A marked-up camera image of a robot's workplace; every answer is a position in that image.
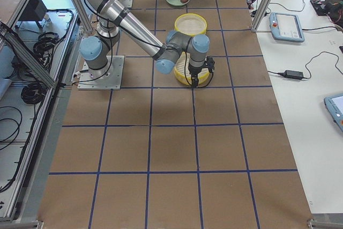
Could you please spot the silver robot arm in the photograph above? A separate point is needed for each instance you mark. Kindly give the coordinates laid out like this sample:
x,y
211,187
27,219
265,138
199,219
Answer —
x,y
113,12

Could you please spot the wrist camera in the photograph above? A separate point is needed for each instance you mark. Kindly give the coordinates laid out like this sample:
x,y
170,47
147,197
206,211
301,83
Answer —
x,y
209,64

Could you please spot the teach pendant far side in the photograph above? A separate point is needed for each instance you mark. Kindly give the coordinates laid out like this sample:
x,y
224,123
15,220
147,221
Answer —
x,y
333,105

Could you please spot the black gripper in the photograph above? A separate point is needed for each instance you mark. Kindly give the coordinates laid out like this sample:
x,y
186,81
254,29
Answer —
x,y
194,72

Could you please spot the black power adapter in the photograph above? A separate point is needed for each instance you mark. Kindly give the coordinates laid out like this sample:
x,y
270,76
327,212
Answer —
x,y
291,74

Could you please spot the yellow steamer basket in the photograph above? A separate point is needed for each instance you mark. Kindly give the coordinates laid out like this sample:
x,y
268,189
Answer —
x,y
182,73
191,24

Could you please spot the teach pendant near post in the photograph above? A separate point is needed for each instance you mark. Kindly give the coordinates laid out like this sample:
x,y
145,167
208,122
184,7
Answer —
x,y
286,27

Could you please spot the black circuit board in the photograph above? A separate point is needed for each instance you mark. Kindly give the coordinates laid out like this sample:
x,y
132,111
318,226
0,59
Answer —
x,y
322,8

